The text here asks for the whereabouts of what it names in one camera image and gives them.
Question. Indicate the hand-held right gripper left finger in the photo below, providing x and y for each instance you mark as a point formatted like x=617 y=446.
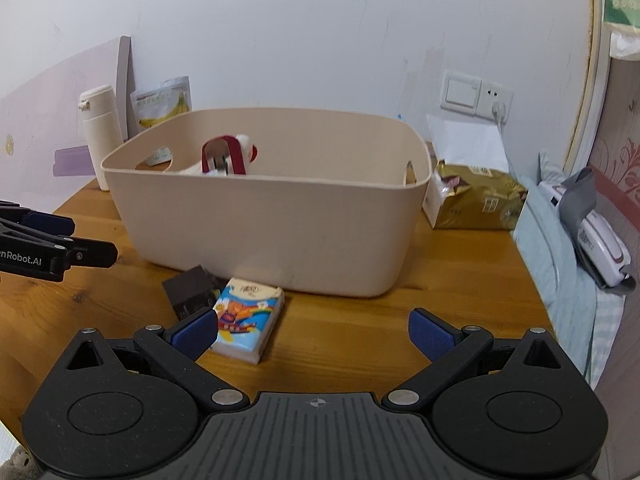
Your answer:
x=197 y=332

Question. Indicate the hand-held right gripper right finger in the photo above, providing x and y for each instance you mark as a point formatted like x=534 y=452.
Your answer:
x=430 y=335

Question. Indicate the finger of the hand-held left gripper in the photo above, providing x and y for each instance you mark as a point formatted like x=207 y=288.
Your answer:
x=92 y=254
x=47 y=222

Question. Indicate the cartoon print tissue pack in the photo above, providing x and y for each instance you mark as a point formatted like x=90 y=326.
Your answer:
x=245 y=315

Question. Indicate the beige plastic storage basket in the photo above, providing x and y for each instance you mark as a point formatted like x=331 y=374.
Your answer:
x=270 y=230

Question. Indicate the dark brown box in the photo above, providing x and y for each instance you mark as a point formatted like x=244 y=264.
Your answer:
x=190 y=290

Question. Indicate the white thermos bottle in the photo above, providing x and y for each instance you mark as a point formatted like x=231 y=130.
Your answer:
x=100 y=135

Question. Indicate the pink grey board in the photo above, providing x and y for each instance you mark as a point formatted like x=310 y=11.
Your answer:
x=50 y=105

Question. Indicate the light blue bedding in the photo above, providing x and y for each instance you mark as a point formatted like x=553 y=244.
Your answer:
x=555 y=270

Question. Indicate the gold tissue pack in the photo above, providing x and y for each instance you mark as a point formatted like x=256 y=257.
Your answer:
x=480 y=200

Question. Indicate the banana print snack bag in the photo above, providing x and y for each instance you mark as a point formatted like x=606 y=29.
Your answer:
x=160 y=105

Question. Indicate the white handheld device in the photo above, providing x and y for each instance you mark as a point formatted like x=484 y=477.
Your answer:
x=602 y=245

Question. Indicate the white paper bag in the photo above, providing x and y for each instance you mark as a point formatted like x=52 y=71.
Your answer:
x=465 y=142

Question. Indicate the cream plush toy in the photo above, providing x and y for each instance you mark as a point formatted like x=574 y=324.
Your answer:
x=12 y=465

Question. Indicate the white power plug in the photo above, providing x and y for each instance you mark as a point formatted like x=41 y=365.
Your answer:
x=500 y=112

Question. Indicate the floral bed headboard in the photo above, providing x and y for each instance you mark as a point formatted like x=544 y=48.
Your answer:
x=620 y=160

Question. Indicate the white plastic bag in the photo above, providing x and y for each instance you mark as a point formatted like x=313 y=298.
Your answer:
x=625 y=42

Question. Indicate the white wall switch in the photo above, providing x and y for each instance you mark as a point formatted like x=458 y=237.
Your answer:
x=461 y=92

